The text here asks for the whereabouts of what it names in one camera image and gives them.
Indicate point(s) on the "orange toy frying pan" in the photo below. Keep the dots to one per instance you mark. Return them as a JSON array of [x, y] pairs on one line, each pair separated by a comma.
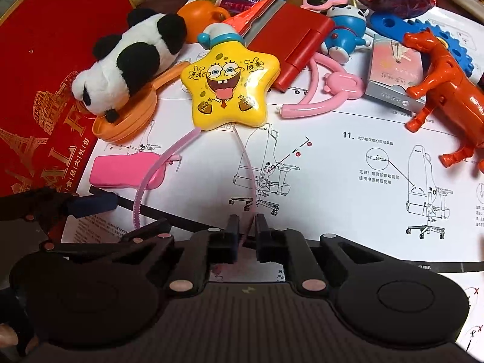
[[132, 123]]

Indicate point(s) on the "pink plastic clip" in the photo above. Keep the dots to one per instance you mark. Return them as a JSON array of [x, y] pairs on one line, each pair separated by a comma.
[[113, 170]]

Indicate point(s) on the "orange translucent plastic piece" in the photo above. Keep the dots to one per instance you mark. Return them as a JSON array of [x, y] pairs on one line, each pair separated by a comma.
[[249, 14]]

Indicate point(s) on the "white instruction sheet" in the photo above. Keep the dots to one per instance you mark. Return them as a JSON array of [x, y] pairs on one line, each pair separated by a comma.
[[340, 181]]

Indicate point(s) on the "grey pink card box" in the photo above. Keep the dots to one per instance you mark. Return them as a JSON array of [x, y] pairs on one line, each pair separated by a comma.
[[393, 68]]

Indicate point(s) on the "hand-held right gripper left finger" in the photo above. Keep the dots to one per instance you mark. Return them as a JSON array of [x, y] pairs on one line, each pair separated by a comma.
[[228, 242]]

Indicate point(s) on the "panda plush toy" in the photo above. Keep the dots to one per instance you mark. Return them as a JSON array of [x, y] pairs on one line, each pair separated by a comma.
[[102, 79]]

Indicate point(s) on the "blue toy gear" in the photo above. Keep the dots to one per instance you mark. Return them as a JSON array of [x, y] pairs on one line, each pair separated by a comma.
[[389, 22]]

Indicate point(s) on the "pink heart-shaped toy glasses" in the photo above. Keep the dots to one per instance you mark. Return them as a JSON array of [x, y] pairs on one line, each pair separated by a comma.
[[305, 2]]

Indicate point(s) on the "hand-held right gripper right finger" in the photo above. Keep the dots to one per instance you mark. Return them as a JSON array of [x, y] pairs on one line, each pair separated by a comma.
[[264, 242]]

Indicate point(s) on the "blue cat figure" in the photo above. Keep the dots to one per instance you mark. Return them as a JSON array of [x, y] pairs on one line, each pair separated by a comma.
[[340, 37]]

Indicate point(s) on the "orange toy cup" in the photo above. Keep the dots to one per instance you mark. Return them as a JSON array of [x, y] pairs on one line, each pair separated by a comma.
[[200, 11]]

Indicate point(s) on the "orange toy horse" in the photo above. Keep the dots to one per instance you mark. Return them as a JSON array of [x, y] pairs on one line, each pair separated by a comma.
[[446, 79]]

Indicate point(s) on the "red folding case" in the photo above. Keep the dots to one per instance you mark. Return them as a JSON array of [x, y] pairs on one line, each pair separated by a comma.
[[295, 34]]

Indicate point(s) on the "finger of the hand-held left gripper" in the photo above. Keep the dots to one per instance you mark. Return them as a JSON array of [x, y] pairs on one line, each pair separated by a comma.
[[94, 204], [94, 245]]

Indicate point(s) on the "person's left hand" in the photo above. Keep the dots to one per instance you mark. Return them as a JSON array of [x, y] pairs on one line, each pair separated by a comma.
[[8, 337]]

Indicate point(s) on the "red cardboard gift box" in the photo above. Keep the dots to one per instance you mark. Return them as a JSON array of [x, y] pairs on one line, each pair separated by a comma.
[[45, 45]]

